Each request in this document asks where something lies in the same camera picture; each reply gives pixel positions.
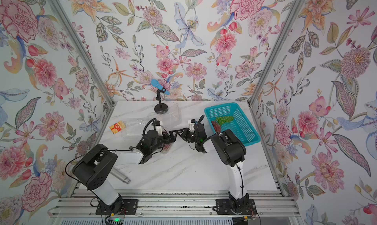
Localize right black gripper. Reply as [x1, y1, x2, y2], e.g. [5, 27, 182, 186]
[177, 128, 201, 145]

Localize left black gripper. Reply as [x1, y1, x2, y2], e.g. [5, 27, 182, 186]
[150, 129, 178, 154]

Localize red grape bunch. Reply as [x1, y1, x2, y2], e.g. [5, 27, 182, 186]
[211, 121, 221, 133]

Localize teal plastic mesh basket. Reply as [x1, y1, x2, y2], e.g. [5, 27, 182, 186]
[204, 102, 260, 147]

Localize clear clamshell container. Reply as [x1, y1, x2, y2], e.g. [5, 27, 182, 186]
[122, 119, 148, 142]
[161, 142, 173, 154]
[147, 103, 182, 128]

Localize clear clamshell container front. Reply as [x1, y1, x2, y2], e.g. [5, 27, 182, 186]
[161, 142, 173, 154]

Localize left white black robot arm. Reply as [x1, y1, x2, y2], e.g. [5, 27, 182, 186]
[72, 119, 178, 217]

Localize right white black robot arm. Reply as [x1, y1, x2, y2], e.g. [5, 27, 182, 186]
[178, 119, 257, 216]

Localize green grape bunch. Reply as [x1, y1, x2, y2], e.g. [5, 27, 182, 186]
[216, 116, 234, 126]

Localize blue microphone on black stand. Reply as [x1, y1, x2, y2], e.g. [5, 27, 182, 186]
[151, 79, 169, 115]

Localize orange yellow snack packet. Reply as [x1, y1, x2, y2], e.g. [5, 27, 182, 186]
[110, 121, 126, 134]

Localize grey metal cylinder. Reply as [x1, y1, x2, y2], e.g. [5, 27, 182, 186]
[111, 168, 131, 184]

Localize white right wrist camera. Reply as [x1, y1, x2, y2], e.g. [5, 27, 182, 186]
[188, 119, 196, 132]

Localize aluminium rail base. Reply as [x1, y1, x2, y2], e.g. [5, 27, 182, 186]
[47, 189, 303, 225]

